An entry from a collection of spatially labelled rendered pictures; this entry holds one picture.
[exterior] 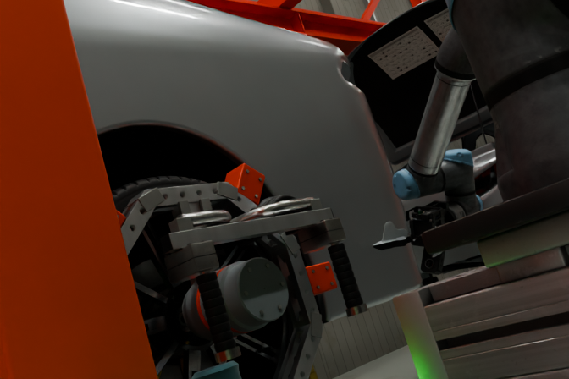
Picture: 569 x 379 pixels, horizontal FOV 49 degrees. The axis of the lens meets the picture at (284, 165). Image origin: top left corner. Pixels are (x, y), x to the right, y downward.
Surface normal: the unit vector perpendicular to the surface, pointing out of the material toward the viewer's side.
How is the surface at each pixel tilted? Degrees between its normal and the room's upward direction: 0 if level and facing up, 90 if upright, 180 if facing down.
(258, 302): 90
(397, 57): 144
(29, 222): 90
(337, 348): 90
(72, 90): 90
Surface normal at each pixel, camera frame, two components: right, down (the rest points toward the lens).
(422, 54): -0.23, 0.75
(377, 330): 0.65, -0.36
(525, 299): -0.70, 0.05
